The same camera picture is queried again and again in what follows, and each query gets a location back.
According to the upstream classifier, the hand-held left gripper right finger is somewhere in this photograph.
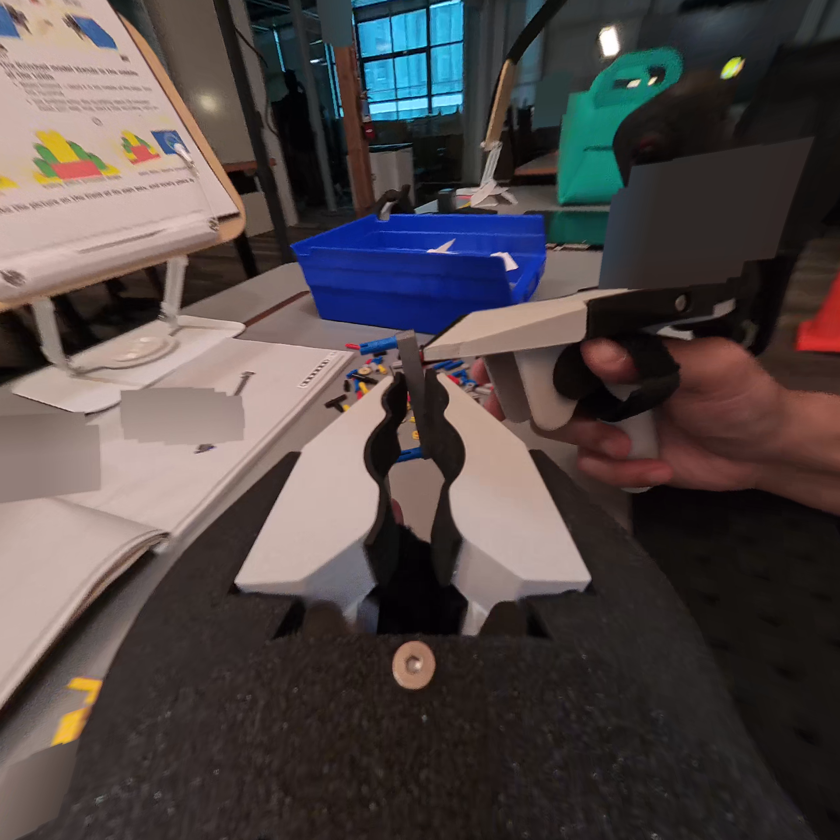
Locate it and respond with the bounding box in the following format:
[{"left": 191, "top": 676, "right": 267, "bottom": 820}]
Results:
[{"left": 424, "top": 369, "right": 592, "bottom": 632}]

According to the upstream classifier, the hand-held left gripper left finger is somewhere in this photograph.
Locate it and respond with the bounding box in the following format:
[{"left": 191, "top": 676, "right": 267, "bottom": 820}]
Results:
[{"left": 234, "top": 373, "right": 409, "bottom": 632}]

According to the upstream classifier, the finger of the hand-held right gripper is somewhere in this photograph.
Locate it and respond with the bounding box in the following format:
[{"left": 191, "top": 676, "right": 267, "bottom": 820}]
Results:
[{"left": 422, "top": 287, "right": 632, "bottom": 364}]

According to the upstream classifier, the dark grey lego beam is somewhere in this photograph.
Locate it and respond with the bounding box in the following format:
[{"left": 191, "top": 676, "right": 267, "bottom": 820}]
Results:
[{"left": 360, "top": 330, "right": 438, "bottom": 462}]

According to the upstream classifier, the pile of mixed lego pins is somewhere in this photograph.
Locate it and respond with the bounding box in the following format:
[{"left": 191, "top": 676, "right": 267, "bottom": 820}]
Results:
[{"left": 325, "top": 340, "right": 494, "bottom": 442}]

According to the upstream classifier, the group of yellow lego pieces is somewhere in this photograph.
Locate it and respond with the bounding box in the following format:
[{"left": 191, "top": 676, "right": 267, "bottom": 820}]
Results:
[{"left": 51, "top": 676, "right": 104, "bottom": 747}]

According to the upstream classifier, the person's right hand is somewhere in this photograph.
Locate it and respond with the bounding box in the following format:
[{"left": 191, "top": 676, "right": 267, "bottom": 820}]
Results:
[{"left": 472, "top": 336, "right": 788, "bottom": 504}]

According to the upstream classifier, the blue plastic bin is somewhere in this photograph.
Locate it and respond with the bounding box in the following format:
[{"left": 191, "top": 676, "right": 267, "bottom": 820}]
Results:
[{"left": 290, "top": 213, "right": 548, "bottom": 337}]

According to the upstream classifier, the open instruction booklet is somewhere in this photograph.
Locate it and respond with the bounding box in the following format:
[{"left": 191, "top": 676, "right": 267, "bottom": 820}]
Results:
[{"left": 0, "top": 336, "right": 357, "bottom": 711}]

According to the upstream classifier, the teal felt bag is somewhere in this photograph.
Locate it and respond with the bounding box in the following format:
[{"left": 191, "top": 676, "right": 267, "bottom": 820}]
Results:
[{"left": 556, "top": 47, "right": 685, "bottom": 206}]

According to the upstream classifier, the orange traffic cone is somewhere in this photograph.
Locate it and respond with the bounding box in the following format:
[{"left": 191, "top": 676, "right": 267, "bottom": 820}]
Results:
[{"left": 796, "top": 274, "right": 840, "bottom": 355}]

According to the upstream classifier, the white cabinet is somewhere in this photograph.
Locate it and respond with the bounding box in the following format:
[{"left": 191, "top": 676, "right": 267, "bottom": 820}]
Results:
[{"left": 369, "top": 144, "right": 416, "bottom": 199}]

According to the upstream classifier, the wooden document stand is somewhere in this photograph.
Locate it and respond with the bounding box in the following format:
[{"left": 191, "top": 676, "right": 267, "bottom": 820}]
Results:
[
  {"left": 0, "top": 0, "right": 248, "bottom": 416},
  {"left": 481, "top": 58, "right": 521, "bottom": 206}
]

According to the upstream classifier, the printed instruction sheet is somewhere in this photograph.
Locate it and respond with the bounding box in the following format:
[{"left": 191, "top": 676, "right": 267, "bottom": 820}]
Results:
[{"left": 0, "top": 0, "right": 241, "bottom": 265}]

